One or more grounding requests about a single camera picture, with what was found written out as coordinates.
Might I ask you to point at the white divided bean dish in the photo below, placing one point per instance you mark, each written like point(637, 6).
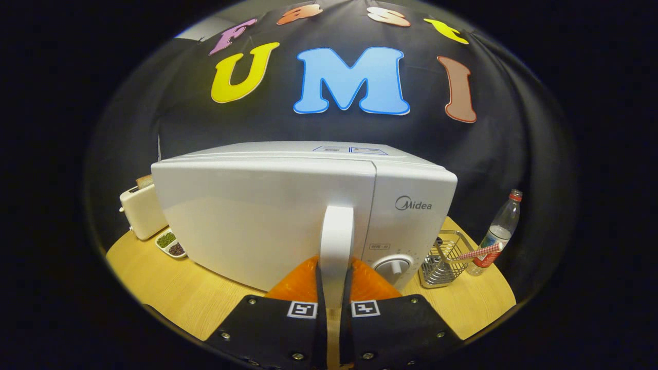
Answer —
point(171, 245)

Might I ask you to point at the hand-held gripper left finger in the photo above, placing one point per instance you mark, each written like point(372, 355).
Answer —
point(272, 334)

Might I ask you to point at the cream toaster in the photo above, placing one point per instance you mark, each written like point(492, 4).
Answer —
point(143, 213)

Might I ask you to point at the toast slice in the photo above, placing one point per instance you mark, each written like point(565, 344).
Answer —
point(145, 181)

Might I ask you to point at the white microwave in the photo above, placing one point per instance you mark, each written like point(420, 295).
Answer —
point(257, 216)

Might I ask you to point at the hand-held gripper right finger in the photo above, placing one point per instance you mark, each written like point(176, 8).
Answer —
point(396, 334)

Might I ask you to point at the clear plastic water bottle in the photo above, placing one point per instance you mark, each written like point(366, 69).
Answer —
point(501, 228)

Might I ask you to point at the red striped straw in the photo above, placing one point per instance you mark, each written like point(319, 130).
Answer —
point(480, 252)

